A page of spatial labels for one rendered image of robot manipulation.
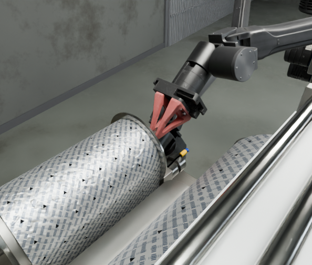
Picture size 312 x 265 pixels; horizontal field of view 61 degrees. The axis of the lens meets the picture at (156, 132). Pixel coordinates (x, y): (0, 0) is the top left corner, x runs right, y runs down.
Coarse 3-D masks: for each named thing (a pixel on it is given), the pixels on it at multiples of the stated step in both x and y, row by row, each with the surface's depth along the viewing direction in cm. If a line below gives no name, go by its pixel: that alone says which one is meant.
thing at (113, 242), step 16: (160, 192) 45; (176, 192) 44; (144, 208) 42; (160, 208) 41; (128, 224) 40; (144, 224) 39; (96, 240) 40; (112, 240) 37; (128, 240) 37; (80, 256) 37; (96, 256) 36; (112, 256) 35
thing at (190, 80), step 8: (184, 64) 51; (184, 72) 50; (192, 72) 49; (200, 72) 49; (160, 80) 51; (176, 80) 50; (184, 80) 49; (192, 80) 49; (200, 80) 50; (184, 88) 48; (192, 88) 49; (200, 88) 50; (184, 96) 48; (192, 96) 47; (200, 104) 49; (200, 112) 51
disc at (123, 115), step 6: (120, 114) 48; (126, 114) 46; (114, 120) 50; (132, 120) 46; (138, 120) 45; (144, 126) 44; (150, 132) 44; (156, 138) 44; (156, 144) 44; (162, 150) 44; (162, 156) 45; (162, 162) 46; (162, 168) 46; (162, 174) 47
